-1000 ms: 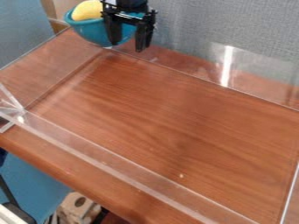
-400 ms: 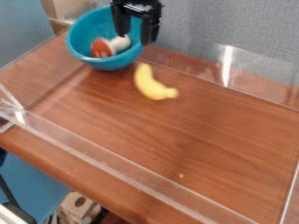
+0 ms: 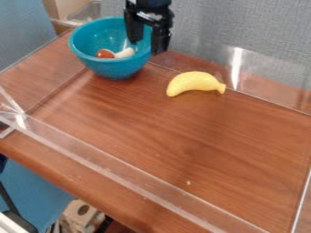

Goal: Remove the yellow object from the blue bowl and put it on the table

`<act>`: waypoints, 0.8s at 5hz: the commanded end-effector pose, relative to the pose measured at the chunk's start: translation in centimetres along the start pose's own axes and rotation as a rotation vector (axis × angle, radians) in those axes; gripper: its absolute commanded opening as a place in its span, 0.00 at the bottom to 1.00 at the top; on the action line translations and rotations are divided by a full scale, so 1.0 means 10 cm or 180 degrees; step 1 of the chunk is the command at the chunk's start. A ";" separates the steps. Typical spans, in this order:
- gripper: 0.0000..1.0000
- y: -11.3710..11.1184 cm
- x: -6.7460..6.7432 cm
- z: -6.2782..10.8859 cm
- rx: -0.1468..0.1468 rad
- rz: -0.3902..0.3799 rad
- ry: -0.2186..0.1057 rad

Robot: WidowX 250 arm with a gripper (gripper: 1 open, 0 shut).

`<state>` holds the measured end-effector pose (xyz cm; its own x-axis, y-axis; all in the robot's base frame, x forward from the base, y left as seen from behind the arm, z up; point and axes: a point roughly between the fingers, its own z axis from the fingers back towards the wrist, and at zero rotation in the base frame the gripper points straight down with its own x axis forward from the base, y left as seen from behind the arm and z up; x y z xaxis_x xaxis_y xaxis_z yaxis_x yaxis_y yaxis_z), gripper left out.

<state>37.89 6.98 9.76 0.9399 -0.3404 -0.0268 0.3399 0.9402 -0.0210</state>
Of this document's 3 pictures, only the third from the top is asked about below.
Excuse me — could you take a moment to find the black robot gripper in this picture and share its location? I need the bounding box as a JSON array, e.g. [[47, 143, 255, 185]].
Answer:
[[124, 0, 173, 56]]

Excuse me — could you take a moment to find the blue plastic bowl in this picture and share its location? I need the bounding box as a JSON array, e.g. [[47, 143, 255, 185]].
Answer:
[[68, 16, 152, 80]]

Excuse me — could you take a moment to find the yellow toy banana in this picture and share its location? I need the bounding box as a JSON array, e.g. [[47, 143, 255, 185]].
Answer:
[[167, 71, 226, 97]]

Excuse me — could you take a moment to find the red and white toy mushroom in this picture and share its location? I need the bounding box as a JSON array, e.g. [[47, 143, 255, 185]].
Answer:
[[96, 47, 135, 58]]

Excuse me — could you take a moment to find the wooden shelf in background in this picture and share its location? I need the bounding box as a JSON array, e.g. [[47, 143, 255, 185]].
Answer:
[[41, 0, 101, 35]]

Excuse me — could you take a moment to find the clear acrylic table barrier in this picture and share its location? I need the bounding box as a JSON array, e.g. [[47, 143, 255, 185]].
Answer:
[[0, 36, 311, 233]]

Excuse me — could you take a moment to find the wooden block with hole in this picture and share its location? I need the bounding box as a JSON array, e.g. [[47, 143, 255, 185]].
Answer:
[[60, 199, 105, 233]]

